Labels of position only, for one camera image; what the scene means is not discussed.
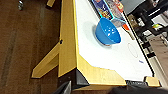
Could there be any colourful board game box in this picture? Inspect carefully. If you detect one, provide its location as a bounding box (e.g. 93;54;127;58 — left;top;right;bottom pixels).
91;0;128;28

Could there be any blue bowl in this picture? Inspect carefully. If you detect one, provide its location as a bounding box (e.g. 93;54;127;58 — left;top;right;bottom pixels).
94;17;122;46

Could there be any white table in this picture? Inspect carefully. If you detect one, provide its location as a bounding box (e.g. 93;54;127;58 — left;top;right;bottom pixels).
31;0;162;92

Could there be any orange game box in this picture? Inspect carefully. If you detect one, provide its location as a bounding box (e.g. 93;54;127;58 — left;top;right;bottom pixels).
111;0;125;12

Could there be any black wheeled cart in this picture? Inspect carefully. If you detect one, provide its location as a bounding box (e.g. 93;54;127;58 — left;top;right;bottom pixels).
127;0;168;62

